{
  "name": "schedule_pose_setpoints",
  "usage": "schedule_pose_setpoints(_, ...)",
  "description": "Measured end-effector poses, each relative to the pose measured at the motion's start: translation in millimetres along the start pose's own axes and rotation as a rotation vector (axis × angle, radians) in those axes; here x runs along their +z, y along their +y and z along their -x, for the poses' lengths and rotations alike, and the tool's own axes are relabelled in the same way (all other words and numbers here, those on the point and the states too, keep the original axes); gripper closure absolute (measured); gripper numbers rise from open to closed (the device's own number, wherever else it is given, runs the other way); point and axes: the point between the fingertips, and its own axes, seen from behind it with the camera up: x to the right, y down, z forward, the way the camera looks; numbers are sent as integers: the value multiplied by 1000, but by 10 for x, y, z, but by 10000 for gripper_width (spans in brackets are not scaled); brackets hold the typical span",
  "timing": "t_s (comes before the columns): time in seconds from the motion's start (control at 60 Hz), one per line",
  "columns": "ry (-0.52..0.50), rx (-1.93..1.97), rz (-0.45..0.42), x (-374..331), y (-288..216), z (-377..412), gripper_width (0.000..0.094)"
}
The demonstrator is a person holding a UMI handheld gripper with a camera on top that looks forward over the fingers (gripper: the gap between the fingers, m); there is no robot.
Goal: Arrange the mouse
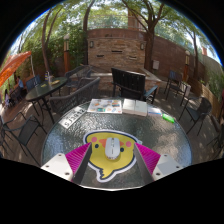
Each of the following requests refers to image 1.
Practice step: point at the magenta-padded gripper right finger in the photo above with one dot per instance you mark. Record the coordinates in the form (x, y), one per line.
(163, 166)

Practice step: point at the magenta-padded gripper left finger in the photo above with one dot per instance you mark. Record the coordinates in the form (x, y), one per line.
(60, 166)

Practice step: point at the white computer mouse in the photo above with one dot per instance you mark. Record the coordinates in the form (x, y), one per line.
(112, 149)

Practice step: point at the yellow duck-shaped mouse pad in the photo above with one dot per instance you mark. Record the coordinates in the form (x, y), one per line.
(111, 168)

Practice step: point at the green small pack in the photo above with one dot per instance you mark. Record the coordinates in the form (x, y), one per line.
(168, 118)

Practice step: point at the dark mesh patio chair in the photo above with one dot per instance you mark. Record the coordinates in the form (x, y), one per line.
(218, 138)
(204, 106)
(26, 130)

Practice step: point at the white label plate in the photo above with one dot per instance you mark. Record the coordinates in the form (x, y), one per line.
(71, 118)

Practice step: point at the small white and blue pack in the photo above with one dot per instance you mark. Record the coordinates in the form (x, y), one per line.
(154, 111)

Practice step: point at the dark wicker chair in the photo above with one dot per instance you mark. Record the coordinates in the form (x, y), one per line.
(78, 72)
(78, 95)

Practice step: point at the colourful printed sticker sheet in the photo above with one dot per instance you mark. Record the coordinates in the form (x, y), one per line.
(104, 106)

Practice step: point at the dark round patio table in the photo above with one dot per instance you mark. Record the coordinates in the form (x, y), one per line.
(45, 89)

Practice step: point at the white side box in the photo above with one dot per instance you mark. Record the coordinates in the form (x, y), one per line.
(185, 89)

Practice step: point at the blue patio chair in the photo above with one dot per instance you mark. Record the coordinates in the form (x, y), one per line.
(33, 81)

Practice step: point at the dark metal patio chair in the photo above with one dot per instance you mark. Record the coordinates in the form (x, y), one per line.
(173, 76)

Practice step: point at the person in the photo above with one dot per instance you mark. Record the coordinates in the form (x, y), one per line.
(19, 83)

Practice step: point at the black slatted chair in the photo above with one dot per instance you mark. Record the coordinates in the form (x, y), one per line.
(128, 80)

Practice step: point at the orange patio umbrella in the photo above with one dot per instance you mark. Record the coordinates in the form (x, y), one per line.
(13, 65)

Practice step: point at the grey wall utility box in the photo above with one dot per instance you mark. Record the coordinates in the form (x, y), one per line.
(155, 64)

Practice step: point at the brown lamp post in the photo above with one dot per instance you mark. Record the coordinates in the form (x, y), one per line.
(66, 53)
(187, 66)

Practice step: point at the black wall lamp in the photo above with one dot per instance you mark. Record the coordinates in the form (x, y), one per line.
(142, 46)
(91, 44)

